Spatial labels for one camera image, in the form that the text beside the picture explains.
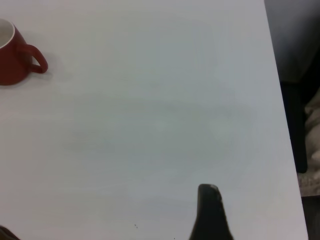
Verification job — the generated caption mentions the beige fabric bundle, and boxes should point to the beige fabric bundle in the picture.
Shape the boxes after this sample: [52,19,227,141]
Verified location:
[304,96,320,162]

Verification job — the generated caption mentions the dark grey panel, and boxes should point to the dark grey panel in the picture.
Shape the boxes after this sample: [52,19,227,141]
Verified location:
[264,0,320,83]

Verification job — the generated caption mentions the red ceramic cup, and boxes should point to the red ceramic cup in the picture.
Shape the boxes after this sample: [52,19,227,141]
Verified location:
[0,18,49,86]

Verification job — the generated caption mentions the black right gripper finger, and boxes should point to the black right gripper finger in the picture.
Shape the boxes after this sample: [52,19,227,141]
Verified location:
[188,183,236,240]

